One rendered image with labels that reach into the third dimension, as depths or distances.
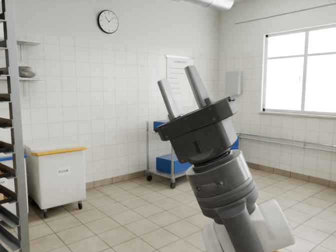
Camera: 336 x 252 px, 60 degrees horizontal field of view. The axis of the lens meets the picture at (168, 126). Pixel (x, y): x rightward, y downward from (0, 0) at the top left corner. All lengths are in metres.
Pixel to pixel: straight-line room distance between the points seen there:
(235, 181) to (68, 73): 3.83
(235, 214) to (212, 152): 0.08
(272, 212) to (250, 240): 0.06
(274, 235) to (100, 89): 4.00
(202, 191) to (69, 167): 3.16
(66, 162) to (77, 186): 0.32
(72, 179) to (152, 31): 2.65
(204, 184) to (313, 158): 4.63
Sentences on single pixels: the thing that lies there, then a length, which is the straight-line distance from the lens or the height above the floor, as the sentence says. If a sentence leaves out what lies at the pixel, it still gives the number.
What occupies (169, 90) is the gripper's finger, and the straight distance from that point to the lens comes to 0.44.
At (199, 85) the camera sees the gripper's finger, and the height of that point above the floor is 1.45.
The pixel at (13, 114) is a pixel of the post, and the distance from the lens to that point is 1.15.
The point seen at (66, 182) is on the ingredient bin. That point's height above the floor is 0.39.
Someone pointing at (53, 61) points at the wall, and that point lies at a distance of 4.08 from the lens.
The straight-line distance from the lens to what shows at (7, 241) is 1.36.
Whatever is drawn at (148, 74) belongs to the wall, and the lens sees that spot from 4.77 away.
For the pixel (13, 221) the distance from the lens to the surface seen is 1.29.
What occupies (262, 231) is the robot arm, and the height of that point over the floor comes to 1.25.
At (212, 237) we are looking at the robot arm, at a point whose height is 1.23.
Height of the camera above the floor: 1.44
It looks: 7 degrees down
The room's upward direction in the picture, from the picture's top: straight up
